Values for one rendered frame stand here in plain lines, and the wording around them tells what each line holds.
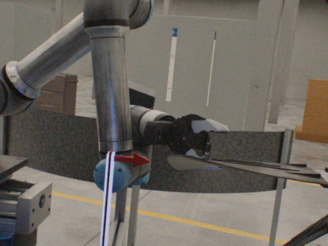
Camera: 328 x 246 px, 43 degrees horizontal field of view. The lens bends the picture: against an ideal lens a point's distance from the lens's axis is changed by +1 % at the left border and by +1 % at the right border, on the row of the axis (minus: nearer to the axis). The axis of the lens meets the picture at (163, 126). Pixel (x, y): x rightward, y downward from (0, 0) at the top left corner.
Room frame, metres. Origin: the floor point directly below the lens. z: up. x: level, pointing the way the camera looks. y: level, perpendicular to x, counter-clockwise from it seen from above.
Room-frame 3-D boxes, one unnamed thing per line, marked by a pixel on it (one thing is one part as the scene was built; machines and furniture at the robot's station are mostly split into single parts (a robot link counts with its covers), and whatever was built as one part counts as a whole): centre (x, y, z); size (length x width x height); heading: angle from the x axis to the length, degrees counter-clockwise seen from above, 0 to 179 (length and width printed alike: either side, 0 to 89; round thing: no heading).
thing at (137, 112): (1.02, 0.06, 1.17); 0.11 x 0.08 x 0.09; 38
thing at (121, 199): (1.15, 0.10, 0.96); 0.03 x 0.03 x 0.20; 1
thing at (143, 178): (1.00, 0.06, 1.08); 0.11 x 0.08 x 0.11; 165
